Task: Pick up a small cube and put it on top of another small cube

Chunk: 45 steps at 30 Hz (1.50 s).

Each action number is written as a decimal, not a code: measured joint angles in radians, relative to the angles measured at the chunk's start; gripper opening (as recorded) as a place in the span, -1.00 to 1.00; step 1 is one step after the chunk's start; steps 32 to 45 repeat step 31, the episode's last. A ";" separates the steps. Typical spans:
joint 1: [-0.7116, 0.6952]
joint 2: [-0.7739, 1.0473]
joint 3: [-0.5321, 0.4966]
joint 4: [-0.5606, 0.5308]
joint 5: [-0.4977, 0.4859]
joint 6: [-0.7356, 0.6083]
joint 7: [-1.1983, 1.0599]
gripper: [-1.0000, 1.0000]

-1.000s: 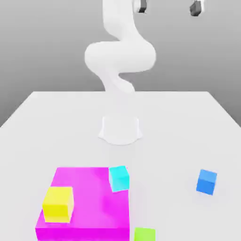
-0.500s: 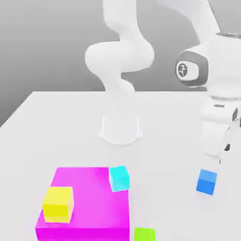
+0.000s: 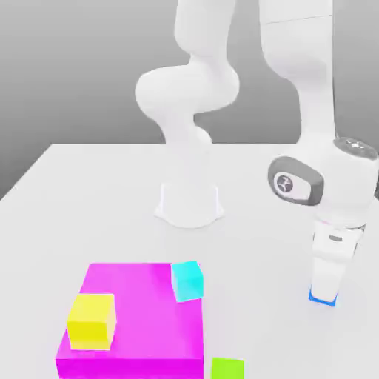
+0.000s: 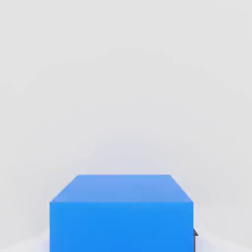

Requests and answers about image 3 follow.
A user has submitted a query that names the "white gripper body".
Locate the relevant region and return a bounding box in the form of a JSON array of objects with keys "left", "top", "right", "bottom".
[{"left": 312, "top": 219, "right": 367, "bottom": 264}]

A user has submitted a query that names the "small blue cube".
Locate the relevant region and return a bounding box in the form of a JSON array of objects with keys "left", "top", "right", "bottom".
[{"left": 308, "top": 287, "right": 339, "bottom": 308}]

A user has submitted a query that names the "small green cube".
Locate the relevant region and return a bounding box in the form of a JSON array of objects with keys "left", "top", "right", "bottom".
[{"left": 210, "top": 357, "right": 246, "bottom": 379}]

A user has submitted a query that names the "small cyan cube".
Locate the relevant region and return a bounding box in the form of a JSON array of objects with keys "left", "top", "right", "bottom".
[{"left": 170, "top": 260, "right": 205, "bottom": 303}]

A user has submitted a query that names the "small yellow cube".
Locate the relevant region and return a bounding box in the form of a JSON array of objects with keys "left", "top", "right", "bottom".
[{"left": 66, "top": 292, "right": 117, "bottom": 352}]

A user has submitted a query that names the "large magenta box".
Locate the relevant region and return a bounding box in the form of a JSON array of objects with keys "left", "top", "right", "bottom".
[{"left": 55, "top": 261, "right": 206, "bottom": 379}]

